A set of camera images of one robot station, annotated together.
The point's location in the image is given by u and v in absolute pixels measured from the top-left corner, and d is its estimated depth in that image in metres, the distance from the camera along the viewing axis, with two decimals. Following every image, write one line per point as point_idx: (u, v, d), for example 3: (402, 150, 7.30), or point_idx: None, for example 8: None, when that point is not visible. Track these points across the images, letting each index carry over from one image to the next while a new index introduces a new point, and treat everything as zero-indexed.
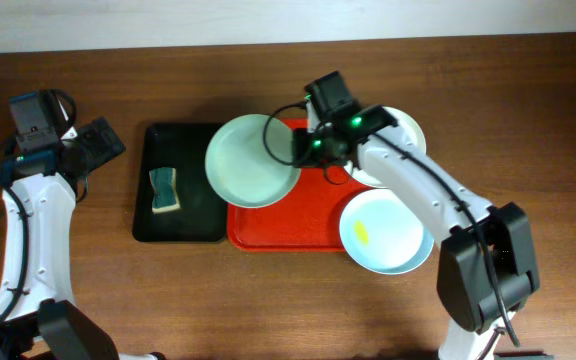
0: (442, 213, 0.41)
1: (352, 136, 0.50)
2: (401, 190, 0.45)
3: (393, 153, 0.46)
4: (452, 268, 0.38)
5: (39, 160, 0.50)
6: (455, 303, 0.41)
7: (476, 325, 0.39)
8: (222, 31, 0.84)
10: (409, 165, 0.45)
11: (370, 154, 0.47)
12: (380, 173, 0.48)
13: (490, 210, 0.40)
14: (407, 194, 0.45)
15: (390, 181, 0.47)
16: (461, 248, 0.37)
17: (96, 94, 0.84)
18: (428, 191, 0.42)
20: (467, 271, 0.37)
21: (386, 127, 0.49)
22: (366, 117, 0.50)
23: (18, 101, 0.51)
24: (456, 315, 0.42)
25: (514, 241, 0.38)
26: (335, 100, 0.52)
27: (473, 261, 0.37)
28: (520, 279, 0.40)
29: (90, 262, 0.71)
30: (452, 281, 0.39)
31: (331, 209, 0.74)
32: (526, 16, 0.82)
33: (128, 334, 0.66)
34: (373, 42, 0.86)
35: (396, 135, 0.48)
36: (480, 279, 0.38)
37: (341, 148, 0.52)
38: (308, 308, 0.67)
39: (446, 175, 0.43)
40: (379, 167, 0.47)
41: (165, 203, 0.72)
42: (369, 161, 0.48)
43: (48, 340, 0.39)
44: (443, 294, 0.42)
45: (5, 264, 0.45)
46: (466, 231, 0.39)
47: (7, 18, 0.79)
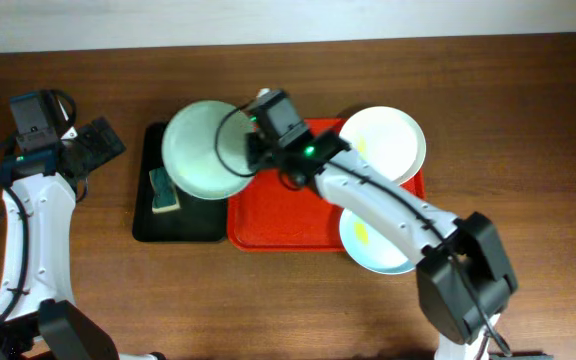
0: (412, 234, 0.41)
1: (309, 167, 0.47)
2: (367, 215, 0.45)
3: (352, 179, 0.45)
4: (432, 290, 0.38)
5: (39, 160, 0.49)
6: (443, 322, 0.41)
7: (466, 340, 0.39)
8: (222, 30, 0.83)
10: (370, 188, 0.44)
11: (329, 184, 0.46)
12: (341, 200, 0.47)
13: (456, 222, 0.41)
14: (372, 218, 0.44)
15: (352, 206, 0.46)
16: (434, 268, 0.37)
17: (95, 94, 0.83)
18: (395, 212, 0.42)
20: (446, 292, 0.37)
21: (340, 151, 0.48)
22: (317, 145, 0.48)
23: (18, 101, 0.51)
24: (446, 332, 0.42)
25: (486, 250, 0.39)
26: (284, 124, 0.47)
27: (448, 279, 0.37)
28: (502, 286, 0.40)
29: (89, 262, 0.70)
30: (435, 302, 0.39)
31: (332, 209, 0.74)
32: (527, 16, 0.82)
33: (127, 334, 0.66)
34: (374, 41, 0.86)
35: (350, 159, 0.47)
36: (462, 296, 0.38)
37: (298, 181, 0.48)
38: (309, 308, 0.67)
39: (407, 193, 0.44)
40: (339, 195, 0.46)
41: (165, 203, 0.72)
42: (328, 191, 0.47)
43: (47, 341, 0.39)
44: (430, 313, 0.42)
45: (5, 265, 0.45)
46: (437, 250, 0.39)
47: (7, 17, 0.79)
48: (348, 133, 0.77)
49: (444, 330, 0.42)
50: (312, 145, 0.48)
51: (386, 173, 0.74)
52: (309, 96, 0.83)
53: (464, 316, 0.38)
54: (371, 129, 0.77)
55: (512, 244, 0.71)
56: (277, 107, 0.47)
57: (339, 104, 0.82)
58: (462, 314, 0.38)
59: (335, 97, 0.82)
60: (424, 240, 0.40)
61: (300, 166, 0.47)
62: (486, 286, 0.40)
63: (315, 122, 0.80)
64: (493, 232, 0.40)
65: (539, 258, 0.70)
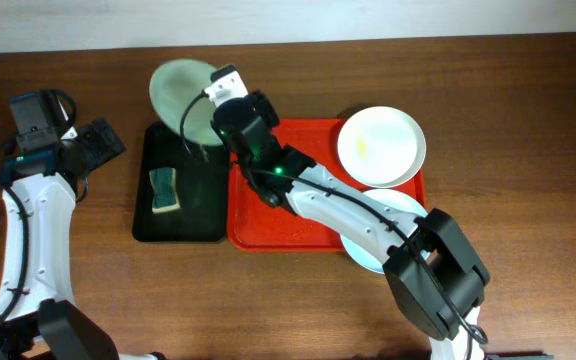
0: (379, 237, 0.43)
1: (278, 186, 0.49)
2: (337, 223, 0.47)
3: (319, 192, 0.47)
4: (402, 289, 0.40)
5: (38, 160, 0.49)
6: (419, 316, 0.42)
7: (443, 333, 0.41)
8: (222, 31, 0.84)
10: (337, 198, 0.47)
11: (298, 198, 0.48)
12: (312, 212, 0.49)
13: (418, 219, 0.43)
14: (342, 225, 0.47)
15: (324, 218, 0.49)
16: (399, 267, 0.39)
17: (95, 94, 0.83)
18: (361, 218, 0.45)
20: (414, 288, 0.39)
21: (306, 168, 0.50)
22: (285, 164, 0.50)
23: (19, 101, 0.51)
24: (425, 327, 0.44)
25: (450, 245, 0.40)
26: (256, 142, 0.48)
27: (415, 276, 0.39)
28: (471, 277, 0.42)
29: (89, 262, 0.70)
30: (408, 299, 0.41)
31: None
32: (526, 16, 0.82)
33: (127, 334, 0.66)
34: (373, 41, 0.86)
35: (316, 173, 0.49)
36: (432, 292, 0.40)
37: (273, 200, 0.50)
38: (309, 308, 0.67)
39: (371, 199, 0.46)
40: (310, 208, 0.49)
41: (165, 203, 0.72)
42: (300, 206, 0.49)
43: (47, 341, 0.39)
44: (409, 311, 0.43)
45: (5, 264, 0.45)
46: (402, 248, 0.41)
47: (7, 17, 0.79)
48: (347, 133, 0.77)
49: (423, 324, 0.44)
50: (281, 166, 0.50)
51: (386, 173, 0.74)
52: (309, 96, 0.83)
53: (436, 310, 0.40)
54: (370, 130, 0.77)
55: (512, 244, 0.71)
56: (252, 122, 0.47)
57: (339, 104, 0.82)
58: (434, 309, 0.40)
59: (335, 97, 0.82)
60: (389, 243, 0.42)
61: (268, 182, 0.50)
62: (455, 279, 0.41)
63: (315, 122, 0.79)
64: (454, 226, 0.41)
65: (539, 258, 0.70)
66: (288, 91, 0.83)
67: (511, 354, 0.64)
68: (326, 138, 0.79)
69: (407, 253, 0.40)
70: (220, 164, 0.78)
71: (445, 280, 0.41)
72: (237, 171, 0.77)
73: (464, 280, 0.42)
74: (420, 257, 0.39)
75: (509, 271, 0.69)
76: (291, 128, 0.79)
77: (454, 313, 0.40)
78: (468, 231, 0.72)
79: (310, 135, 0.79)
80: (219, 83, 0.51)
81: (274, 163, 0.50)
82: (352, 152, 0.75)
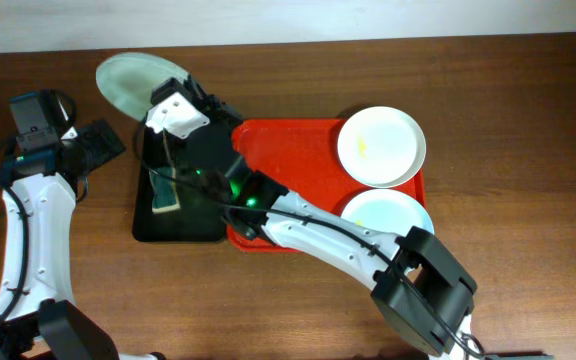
0: (363, 262, 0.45)
1: (253, 219, 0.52)
2: (321, 251, 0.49)
3: (296, 221, 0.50)
4: (393, 313, 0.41)
5: (39, 160, 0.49)
6: (414, 337, 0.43)
7: (438, 350, 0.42)
8: (221, 31, 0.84)
10: (314, 226, 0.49)
11: (276, 230, 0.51)
12: (293, 243, 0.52)
13: (399, 239, 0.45)
14: (324, 252, 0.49)
15: (306, 247, 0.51)
16: (388, 294, 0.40)
17: (95, 94, 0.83)
18: (342, 244, 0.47)
20: (405, 312, 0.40)
21: (279, 196, 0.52)
22: (256, 195, 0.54)
23: (18, 101, 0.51)
24: (422, 346, 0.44)
25: (434, 262, 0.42)
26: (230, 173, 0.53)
27: (404, 299, 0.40)
28: (460, 290, 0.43)
29: (89, 262, 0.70)
30: (400, 322, 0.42)
31: (331, 209, 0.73)
32: (526, 16, 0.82)
33: (127, 334, 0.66)
34: (373, 42, 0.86)
35: (290, 202, 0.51)
36: (423, 312, 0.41)
37: (250, 232, 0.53)
38: (309, 308, 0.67)
39: (349, 223, 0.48)
40: (291, 239, 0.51)
41: (165, 203, 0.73)
42: (281, 237, 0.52)
43: (48, 340, 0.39)
44: (404, 332, 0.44)
45: (5, 264, 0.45)
46: (387, 272, 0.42)
47: (7, 18, 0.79)
48: (347, 133, 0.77)
49: (419, 344, 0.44)
50: (253, 197, 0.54)
51: (386, 173, 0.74)
52: (309, 96, 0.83)
53: (428, 330, 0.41)
54: (370, 130, 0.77)
55: (512, 244, 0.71)
56: (222, 160, 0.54)
57: (339, 104, 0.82)
58: (426, 328, 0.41)
59: (335, 97, 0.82)
60: (373, 267, 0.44)
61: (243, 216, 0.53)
62: (445, 294, 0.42)
63: (315, 122, 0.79)
64: (435, 242, 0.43)
65: (539, 257, 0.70)
66: (288, 92, 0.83)
67: (511, 354, 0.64)
68: (326, 138, 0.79)
69: (393, 278, 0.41)
70: None
71: (434, 296, 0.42)
72: None
73: (453, 295, 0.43)
74: (405, 279, 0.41)
75: (509, 271, 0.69)
76: (290, 128, 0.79)
77: (446, 330, 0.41)
78: (468, 231, 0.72)
79: (310, 135, 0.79)
80: (162, 108, 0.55)
81: (248, 196, 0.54)
82: (351, 152, 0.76)
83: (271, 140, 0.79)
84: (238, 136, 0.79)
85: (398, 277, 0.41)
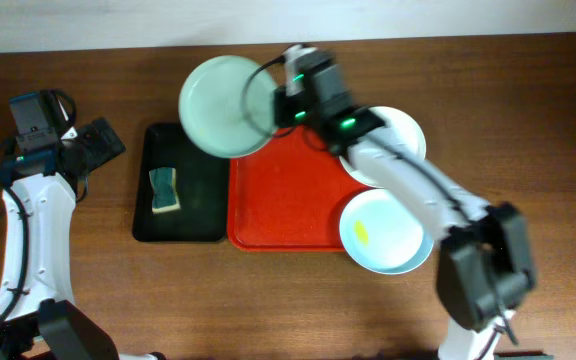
0: (440, 212, 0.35)
1: (345, 136, 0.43)
2: (394, 188, 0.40)
3: (386, 153, 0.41)
4: (450, 267, 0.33)
5: (38, 160, 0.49)
6: (454, 304, 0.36)
7: (475, 324, 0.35)
8: (221, 30, 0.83)
10: (404, 164, 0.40)
11: (362, 155, 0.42)
12: (371, 174, 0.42)
13: (488, 209, 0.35)
14: (399, 191, 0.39)
15: (380, 181, 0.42)
16: (457, 245, 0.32)
17: (95, 94, 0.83)
18: (424, 187, 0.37)
20: (464, 271, 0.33)
21: (376, 128, 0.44)
22: (357, 118, 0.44)
23: (18, 101, 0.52)
24: (456, 314, 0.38)
25: (511, 239, 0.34)
26: (330, 91, 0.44)
27: (469, 262, 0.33)
28: (520, 278, 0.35)
29: (89, 262, 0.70)
30: (450, 279, 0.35)
31: (331, 209, 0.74)
32: (526, 15, 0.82)
33: (128, 335, 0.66)
34: (373, 42, 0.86)
35: (387, 135, 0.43)
36: (479, 279, 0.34)
37: (335, 149, 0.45)
38: (308, 308, 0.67)
39: (440, 172, 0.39)
40: (367, 167, 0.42)
41: (165, 203, 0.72)
42: (361, 164, 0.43)
43: (47, 340, 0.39)
44: (441, 290, 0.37)
45: (5, 264, 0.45)
46: (463, 229, 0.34)
47: (7, 18, 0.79)
48: None
49: (454, 312, 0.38)
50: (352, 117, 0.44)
51: None
52: None
53: (475, 301, 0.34)
54: None
55: None
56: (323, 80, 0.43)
57: None
58: (475, 296, 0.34)
59: None
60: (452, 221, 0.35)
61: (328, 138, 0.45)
62: (503, 275, 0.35)
63: None
64: (525, 224, 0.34)
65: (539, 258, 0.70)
66: None
67: (511, 354, 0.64)
68: None
69: (467, 234, 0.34)
70: (220, 164, 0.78)
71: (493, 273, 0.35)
72: (237, 171, 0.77)
73: (513, 278, 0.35)
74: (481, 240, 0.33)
75: None
76: None
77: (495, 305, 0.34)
78: None
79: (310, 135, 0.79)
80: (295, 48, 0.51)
81: (345, 116, 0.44)
82: None
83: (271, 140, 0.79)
84: None
85: (472, 235, 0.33)
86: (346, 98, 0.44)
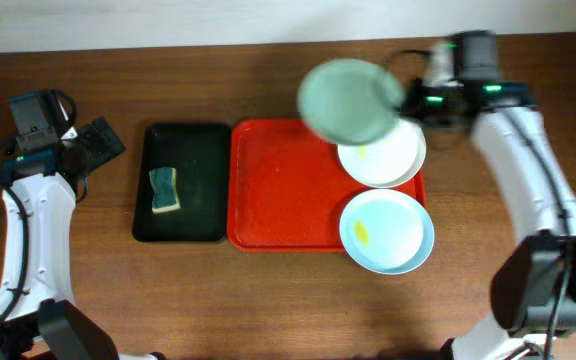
0: (540, 207, 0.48)
1: (493, 100, 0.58)
2: (504, 164, 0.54)
3: (517, 138, 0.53)
4: (524, 264, 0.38)
5: (39, 160, 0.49)
6: (503, 297, 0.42)
7: (515, 321, 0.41)
8: (221, 30, 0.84)
10: (533, 150, 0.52)
11: (498, 128, 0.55)
12: (487, 141, 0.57)
13: None
14: (498, 164, 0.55)
15: (496, 154, 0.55)
16: (545, 248, 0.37)
17: (95, 93, 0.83)
18: (539, 186, 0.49)
20: (539, 273, 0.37)
21: (522, 106, 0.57)
22: (500, 88, 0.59)
23: (18, 101, 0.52)
24: (496, 306, 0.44)
25: None
26: (478, 61, 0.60)
27: (544, 268, 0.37)
28: None
29: (89, 262, 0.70)
30: (514, 275, 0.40)
31: (332, 209, 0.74)
32: (525, 15, 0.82)
33: (127, 335, 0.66)
34: (373, 42, 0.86)
35: (526, 121, 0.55)
36: (545, 289, 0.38)
37: (461, 106, 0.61)
38: (309, 308, 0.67)
39: (562, 181, 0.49)
40: (494, 137, 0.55)
41: (165, 203, 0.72)
42: (487, 133, 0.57)
43: (47, 340, 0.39)
44: (498, 282, 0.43)
45: (5, 263, 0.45)
46: (556, 241, 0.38)
47: (7, 18, 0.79)
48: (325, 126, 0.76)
49: (497, 303, 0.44)
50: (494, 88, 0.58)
51: (386, 173, 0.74)
52: None
53: (528, 302, 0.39)
54: None
55: None
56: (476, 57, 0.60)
57: None
58: (530, 298, 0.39)
59: None
60: None
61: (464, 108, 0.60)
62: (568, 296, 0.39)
63: None
64: None
65: None
66: (287, 92, 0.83)
67: None
68: (326, 139, 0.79)
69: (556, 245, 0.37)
70: (220, 164, 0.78)
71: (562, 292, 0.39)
72: (237, 171, 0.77)
73: None
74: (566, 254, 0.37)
75: None
76: (290, 128, 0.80)
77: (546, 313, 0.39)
78: (468, 231, 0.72)
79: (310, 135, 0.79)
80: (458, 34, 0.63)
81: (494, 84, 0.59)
82: (352, 153, 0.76)
83: (271, 140, 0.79)
84: (238, 135, 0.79)
85: (561, 248, 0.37)
86: (492, 74, 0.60)
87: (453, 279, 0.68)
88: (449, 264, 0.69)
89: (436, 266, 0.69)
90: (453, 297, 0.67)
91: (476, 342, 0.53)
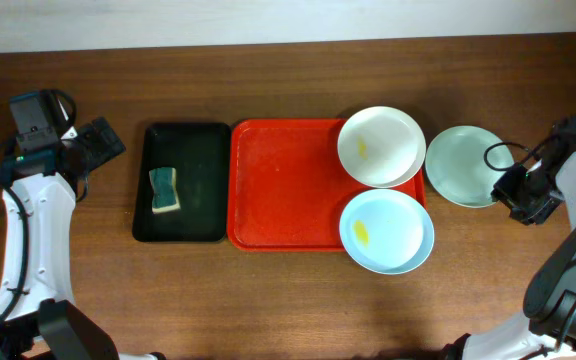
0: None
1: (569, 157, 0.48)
2: (575, 190, 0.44)
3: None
4: (573, 244, 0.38)
5: (39, 160, 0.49)
6: (539, 289, 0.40)
7: (541, 310, 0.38)
8: (221, 30, 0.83)
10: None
11: None
12: (567, 183, 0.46)
13: None
14: None
15: None
16: None
17: (95, 94, 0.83)
18: None
20: None
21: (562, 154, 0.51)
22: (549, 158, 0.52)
23: (18, 101, 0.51)
24: (528, 304, 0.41)
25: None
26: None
27: None
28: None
29: (89, 262, 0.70)
30: (561, 259, 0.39)
31: (332, 209, 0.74)
32: (526, 15, 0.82)
33: (127, 334, 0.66)
34: (373, 42, 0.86)
35: None
36: None
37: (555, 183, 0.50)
38: (309, 308, 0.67)
39: None
40: (574, 174, 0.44)
41: (165, 203, 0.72)
42: (572, 167, 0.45)
43: (48, 341, 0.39)
44: (536, 277, 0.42)
45: (4, 263, 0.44)
46: None
47: (7, 18, 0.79)
48: (347, 130, 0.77)
49: (530, 301, 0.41)
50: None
51: (386, 174, 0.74)
52: (308, 95, 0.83)
53: (566, 287, 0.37)
54: (371, 131, 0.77)
55: (511, 244, 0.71)
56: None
57: (339, 104, 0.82)
58: (566, 281, 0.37)
59: (335, 97, 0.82)
60: None
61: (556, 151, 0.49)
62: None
63: (315, 122, 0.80)
64: None
65: (538, 258, 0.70)
66: (288, 91, 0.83)
67: None
68: (327, 139, 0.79)
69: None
70: (220, 164, 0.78)
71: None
72: (237, 171, 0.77)
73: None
74: None
75: (509, 271, 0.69)
76: (290, 128, 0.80)
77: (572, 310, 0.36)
78: (468, 231, 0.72)
79: (311, 135, 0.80)
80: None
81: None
82: (351, 152, 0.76)
83: (272, 140, 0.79)
84: (238, 135, 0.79)
85: None
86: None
87: (454, 280, 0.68)
88: (448, 264, 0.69)
89: (437, 267, 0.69)
90: (453, 297, 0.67)
91: (492, 342, 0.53)
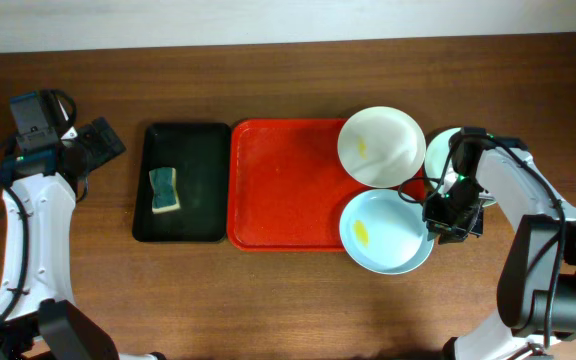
0: (535, 207, 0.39)
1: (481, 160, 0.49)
2: (500, 189, 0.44)
3: (512, 163, 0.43)
4: (522, 244, 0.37)
5: (40, 159, 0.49)
6: (507, 294, 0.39)
7: (519, 320, 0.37)
8: (222, 30, 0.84)
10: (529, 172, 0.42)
11: (490, 159, 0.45)
12: (489, 184, 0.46)
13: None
14: (500, 187, 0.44)
15: (496, 184, 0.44)
16: (540, 225, 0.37)
17: (94, 94, 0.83)
18: (529, 187, 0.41)
20: (535, 249, 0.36)
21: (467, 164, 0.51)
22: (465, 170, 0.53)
23: (18, 101, 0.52)
24: (503, 313, 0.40)
25: None
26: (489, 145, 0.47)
27: (543, 247, 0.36)
28: None
29: (89, 263, 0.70)
30: (517, 261, 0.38)
31: (331, 209, 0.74)
32: (526, 15, 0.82)
33: (128, 335, 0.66)
34: (373, 42, 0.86)
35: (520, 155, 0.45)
36: (546, 277, 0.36)
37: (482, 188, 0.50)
38: (309, 308, 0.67)
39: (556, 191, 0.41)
40: (491, 172, 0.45)
41: (165, 203, 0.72)
42: (487, 170, 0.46)
43: (47, 340, 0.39)
44: (502, 283, 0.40)
45: (5, 264, 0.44)
46: (554, 223, 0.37)
47: (6, 18, 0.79)
48: (348, 129, 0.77)
49: (503, 308, 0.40)
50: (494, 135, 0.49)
51: (386, 174, 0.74)
52: (308, 95, 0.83)
53: (532, 290, 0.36)
54: (371, 130, 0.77)
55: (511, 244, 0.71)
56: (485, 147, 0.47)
57: (339, 104, 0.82)
58: (532, 285, 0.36)
59: (336, 97, 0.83)
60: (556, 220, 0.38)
61: (466, 156, 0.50)
62: (571, 294, 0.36)
63: (315, 121, 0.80)
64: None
65: None
66: (288, 92, 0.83)
67: None
68: (327, 139, 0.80)
69: (551, 224, 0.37)
70: (220, 164, 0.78)
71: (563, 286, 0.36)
72: (237, 171, 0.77)
73: None
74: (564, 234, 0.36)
75: None
76: (290, 128, 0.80)
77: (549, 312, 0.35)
78: None
79: (310, 135, 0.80)
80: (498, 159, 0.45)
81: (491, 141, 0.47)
82: (351, 151, 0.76)
83: (271, 140, 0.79)
84: (238, 135, 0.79)
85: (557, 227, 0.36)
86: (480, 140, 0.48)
87: (454, 279, 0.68)
88: (448, 264, 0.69)
89: (437, 267, 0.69)
90: (453, 297, 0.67)
91: (484, 341, 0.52)
